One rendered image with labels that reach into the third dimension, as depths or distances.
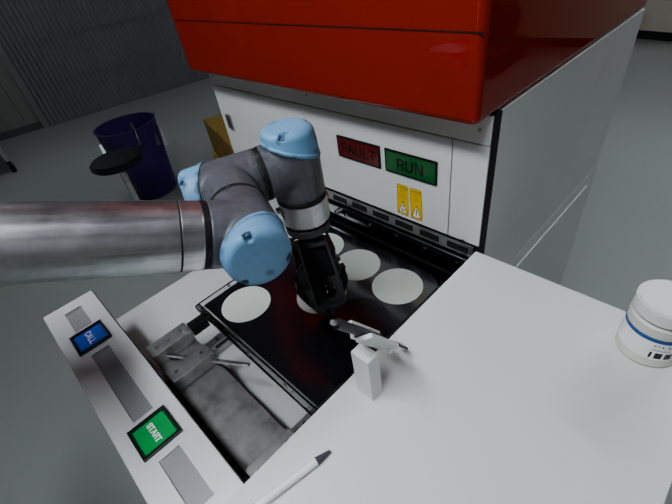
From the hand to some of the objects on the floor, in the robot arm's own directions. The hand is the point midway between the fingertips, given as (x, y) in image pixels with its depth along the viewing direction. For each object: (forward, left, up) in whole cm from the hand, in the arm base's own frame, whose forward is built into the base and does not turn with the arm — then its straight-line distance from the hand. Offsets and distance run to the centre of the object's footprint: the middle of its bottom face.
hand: (328, 313), depth 74 cm
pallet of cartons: (+134, +225, -98) cm, 280 cm away
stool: (+8, +217, -90) cm, 235 cm away
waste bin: (+36, +280, -91) cm, 297 cm away
